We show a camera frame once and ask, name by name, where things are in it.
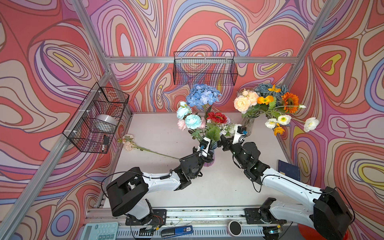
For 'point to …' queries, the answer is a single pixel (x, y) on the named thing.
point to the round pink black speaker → (234, 228)
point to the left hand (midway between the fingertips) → (212, 140)
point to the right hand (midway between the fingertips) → (223, 134)
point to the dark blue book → (289, 170)
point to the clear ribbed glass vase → (248, 122)
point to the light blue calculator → (100, 231)
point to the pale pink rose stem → (127, 141)
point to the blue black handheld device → (168, 232)
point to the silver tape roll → (104, 123)
